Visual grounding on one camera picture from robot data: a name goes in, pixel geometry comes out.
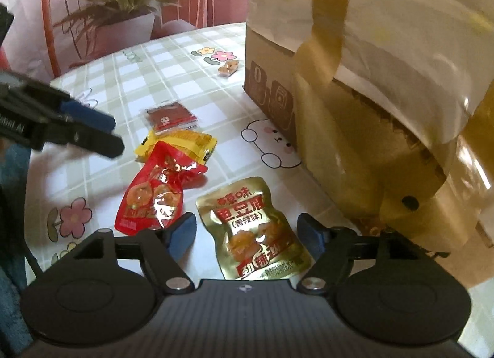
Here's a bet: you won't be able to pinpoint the cardboard box with plastic liner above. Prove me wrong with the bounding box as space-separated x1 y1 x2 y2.
242 0 494 290

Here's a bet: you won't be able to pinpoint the person's blue trousers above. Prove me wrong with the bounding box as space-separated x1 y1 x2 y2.
0 142 36 347

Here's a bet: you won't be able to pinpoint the flat dark red packet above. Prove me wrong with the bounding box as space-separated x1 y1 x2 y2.
145 101 201 133

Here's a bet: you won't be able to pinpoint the gold snack pouch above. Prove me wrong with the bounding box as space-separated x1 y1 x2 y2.
196 177 312 281

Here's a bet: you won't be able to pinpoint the printed backdrop cloth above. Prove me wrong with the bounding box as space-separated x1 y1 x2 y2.
0 0 256 85

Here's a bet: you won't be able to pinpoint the yellow snack packet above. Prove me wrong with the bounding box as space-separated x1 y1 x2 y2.
134 130 217 164

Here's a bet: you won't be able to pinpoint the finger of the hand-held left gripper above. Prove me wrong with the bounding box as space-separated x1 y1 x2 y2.
58 100 117 131
63 122 125 159

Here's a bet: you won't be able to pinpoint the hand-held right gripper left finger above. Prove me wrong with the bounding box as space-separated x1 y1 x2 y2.
50 211 199 297

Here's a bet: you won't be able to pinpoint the black cable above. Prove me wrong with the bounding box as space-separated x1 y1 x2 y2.
21 227 45 278

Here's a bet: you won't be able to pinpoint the checked cartoon tablecloth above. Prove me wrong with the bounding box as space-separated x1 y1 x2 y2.
23 22 494 345

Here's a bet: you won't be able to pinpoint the shiny red snack packet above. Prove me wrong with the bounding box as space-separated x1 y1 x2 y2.
115 141 209 236

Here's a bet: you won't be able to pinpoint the small brown wrapped candy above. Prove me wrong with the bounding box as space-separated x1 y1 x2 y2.
218 60 240 78

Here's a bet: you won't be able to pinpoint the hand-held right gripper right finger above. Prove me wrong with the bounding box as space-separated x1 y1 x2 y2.
296 212 444 297

